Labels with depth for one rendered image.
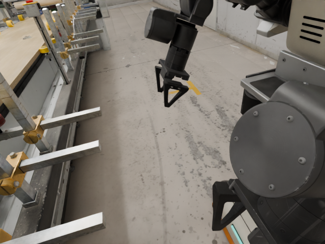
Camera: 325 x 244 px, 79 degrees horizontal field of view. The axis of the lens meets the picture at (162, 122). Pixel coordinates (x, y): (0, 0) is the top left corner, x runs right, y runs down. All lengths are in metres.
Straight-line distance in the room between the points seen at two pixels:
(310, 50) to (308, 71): 0.05
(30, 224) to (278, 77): 0.85
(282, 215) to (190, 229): 1.20
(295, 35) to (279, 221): 0.44
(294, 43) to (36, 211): 0.90
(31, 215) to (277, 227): 0.75
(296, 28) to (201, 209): 1.18
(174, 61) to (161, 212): 1.13
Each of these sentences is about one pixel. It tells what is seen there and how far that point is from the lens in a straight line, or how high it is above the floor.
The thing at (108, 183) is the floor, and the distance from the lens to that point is 1.69.
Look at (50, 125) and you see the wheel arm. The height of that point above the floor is 0.82.
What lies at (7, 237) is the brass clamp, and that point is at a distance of 0.72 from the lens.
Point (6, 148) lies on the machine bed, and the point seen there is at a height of 0.71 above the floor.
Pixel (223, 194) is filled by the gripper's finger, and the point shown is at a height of 1.07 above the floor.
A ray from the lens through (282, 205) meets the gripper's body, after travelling 0.21.
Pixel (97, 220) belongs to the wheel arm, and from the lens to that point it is 0.58.
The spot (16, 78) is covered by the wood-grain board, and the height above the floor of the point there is 0.90.
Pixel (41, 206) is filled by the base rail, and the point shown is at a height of 0.70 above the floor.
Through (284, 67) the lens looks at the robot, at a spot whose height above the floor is 1.07.
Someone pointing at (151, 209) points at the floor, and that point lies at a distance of 1.48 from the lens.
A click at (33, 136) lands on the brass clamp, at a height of 0.83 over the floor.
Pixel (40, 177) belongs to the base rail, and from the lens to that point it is 0.94.
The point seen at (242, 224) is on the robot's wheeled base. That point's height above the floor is 0.28.
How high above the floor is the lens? 1.29
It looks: 38 degrees down
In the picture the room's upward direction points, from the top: 9 degrees counter-clockwise
